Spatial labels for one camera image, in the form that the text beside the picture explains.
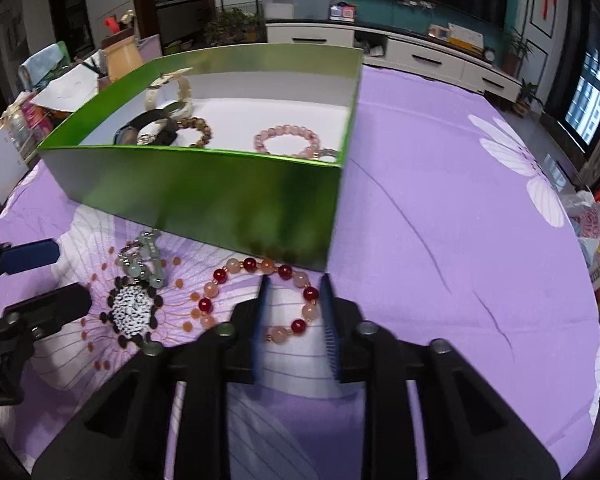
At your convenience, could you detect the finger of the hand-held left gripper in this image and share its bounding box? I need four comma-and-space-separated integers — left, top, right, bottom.
0, 282, 94, 348
0, 239, 62, 288

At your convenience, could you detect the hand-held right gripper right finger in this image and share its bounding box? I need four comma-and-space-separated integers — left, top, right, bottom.
319, 272, 563, 480

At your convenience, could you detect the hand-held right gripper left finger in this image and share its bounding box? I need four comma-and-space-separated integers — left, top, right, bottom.
30, 275, 273, 480

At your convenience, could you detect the red and pink bead bracelet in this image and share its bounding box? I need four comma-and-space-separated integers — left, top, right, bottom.
197, 257, 322, 343

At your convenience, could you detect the green cardboard box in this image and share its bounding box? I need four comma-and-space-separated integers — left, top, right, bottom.
36, 44, 365, 272

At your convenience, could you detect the black wrist watch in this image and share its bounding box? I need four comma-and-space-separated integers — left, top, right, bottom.
112, 109, 178, 147

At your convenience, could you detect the brown wooden bead bracelet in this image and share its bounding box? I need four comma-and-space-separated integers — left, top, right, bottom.
175, 116, 213, 149

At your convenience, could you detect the white wrist watch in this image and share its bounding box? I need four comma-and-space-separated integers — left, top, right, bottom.
145, 67, 196, 120

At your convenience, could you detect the black white beaded flower brooch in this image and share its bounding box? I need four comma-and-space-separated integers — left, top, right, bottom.
99, 280, 163, 348

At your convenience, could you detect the white drawer organizer box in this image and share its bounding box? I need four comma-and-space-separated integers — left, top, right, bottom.
0, 130, 28, 201

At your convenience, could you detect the purple floral tablecloth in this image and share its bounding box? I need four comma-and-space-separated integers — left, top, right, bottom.
0, 65, 600, 480

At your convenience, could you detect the white paper sheet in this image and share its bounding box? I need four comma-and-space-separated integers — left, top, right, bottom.
30, 62, 103, 111

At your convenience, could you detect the blue grey towel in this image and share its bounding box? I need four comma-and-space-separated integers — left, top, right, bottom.
19, 42, 71, 91

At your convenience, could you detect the white plastic bag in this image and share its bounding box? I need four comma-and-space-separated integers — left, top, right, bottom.
562, 190, 600, 266

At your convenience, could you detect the white tv cabinet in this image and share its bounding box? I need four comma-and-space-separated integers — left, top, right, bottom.
265, 20, 523, 96

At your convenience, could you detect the small potted plant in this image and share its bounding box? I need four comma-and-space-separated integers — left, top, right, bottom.
512, 80, 543, 116

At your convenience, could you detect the white and yellow box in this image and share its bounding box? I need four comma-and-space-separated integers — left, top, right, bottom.
427, 22, 483, 51

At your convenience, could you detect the clear plastic storage bin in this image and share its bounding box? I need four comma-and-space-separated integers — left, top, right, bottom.
260, 0, 333, 23

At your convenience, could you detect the tall potted plant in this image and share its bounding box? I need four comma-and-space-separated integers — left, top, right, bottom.
502, 27, 533, 76

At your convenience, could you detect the dark framed window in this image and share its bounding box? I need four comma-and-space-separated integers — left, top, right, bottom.
562, 45, 600, 151

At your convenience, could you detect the pale green jade bracelet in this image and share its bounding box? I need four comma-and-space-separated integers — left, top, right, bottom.
116, 230, 170, 288

